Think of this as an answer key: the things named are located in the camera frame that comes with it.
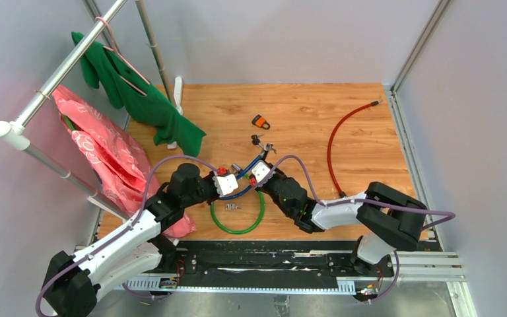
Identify green cable lock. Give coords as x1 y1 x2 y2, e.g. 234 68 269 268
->
209 190 266 236

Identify small silver cable keys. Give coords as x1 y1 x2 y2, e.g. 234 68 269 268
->
225 203 242 210

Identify blue cable lock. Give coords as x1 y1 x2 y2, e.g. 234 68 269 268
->
220 143 277 201

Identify black padlock keys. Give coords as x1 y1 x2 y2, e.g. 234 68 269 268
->
251 134 263 149

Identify orange black padlock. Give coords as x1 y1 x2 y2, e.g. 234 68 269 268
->
252 115 271 130

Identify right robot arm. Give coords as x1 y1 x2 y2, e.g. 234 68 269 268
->
256 175 426 276

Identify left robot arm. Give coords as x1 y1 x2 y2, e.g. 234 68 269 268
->
35 163 238 316

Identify pink patterned garment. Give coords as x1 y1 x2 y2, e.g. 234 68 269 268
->
52 84 197 240

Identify green cloth garment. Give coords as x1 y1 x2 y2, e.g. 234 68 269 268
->
80 42 206 157

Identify white metal clothes rack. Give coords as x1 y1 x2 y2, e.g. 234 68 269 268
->
0 0 184 220

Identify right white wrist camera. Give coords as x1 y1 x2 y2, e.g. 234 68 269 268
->
250 160 271 186

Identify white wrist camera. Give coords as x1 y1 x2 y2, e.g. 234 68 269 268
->
213 172 239 197
250 160 271 186

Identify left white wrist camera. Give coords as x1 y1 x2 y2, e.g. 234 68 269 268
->
213 172 239 197

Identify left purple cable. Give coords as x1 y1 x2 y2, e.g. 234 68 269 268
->
35 155 228 317

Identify purple cable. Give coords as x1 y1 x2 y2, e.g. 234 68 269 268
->
35 155 228 317
249 155 456 302

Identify red cable lock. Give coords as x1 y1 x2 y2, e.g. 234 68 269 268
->
327 100 384 199

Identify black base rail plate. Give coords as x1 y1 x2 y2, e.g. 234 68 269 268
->
74 238 397 293

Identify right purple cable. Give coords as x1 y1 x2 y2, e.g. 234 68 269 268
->
249 155 456 302

